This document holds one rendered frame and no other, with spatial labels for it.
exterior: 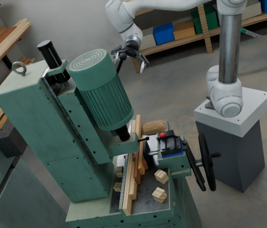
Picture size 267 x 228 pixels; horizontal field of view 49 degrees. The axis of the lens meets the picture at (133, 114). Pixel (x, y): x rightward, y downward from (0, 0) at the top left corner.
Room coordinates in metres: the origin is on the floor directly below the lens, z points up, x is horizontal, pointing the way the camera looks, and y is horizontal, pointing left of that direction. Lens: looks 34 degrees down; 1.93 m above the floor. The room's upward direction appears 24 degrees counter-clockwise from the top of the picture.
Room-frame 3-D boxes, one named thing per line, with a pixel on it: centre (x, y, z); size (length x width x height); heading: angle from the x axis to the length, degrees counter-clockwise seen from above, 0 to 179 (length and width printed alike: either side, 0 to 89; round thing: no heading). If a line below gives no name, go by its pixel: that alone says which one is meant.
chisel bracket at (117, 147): (1.13, 0.10, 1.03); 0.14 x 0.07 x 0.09; 72
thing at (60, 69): (1.16, 0.21, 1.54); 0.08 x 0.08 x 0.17; 72
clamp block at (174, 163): (1.05, -0.10, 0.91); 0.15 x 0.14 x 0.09; 162
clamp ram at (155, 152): (1.08, -0.01, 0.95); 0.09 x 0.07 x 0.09; 162
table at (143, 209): (1.08, -0.02, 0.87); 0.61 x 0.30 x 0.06; 162
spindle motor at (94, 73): (1.12, 0.08, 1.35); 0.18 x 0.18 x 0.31
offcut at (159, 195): (0.85, 0.04, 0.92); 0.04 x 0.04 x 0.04; 35
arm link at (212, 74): (1.52, -0.58, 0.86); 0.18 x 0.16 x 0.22; 165
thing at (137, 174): (1.08, 0.07, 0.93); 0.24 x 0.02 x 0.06; 162
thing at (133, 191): (1.17, 0.06, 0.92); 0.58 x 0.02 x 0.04; 162
